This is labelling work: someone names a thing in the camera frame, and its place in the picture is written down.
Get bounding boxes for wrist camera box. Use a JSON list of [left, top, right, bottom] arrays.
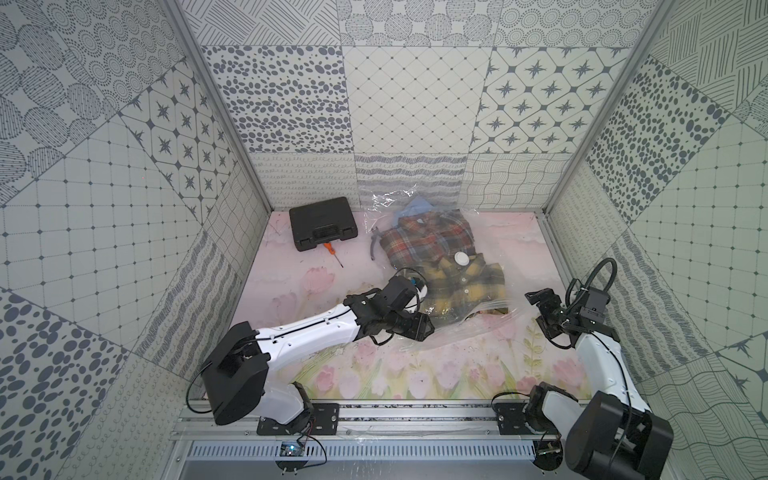
[[382, 276, 428, 312], [579, 287, 611, 323]]

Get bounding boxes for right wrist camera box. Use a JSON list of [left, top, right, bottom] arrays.
[[579, 287, 611, 323]]

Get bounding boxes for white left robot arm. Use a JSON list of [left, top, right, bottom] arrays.
[[201, 289, 435, 434]]

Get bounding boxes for red plaid shirt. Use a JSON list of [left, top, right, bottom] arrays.
[[379, 209, 476, 269]]

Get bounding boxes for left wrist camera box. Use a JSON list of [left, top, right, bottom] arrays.
[[382, 276, 428, 312]]

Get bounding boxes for yellow plaid shirt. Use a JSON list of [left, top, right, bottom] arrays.
[[415, 254, 509, 327]]

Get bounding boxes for clear plastic vacuum bag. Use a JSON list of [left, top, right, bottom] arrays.
[[361, 187, 534, 351]]

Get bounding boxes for blue handled pliers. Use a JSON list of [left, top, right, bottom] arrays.
[[369, 226, 386, 261]]

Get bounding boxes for orange handled screwdriver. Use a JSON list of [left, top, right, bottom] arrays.
[[323, 242, 344, 268]]

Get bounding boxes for aluminium mounting rail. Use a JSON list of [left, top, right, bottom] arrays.
[[170, 398, 664, 444]]

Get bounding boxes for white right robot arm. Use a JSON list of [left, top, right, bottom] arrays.
[[525, 289, 674, 479]]

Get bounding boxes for light blue shirt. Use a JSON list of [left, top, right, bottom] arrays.
[[395, 196, 434, 219]]

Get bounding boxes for black plastic tool case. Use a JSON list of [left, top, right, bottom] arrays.
[[288, 197, 358, 252]]

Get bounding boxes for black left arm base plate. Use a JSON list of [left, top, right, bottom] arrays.
[[257, 403, 340, 436]]

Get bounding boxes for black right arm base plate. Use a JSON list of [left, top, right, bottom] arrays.
[[492, 401, 560, 436]]

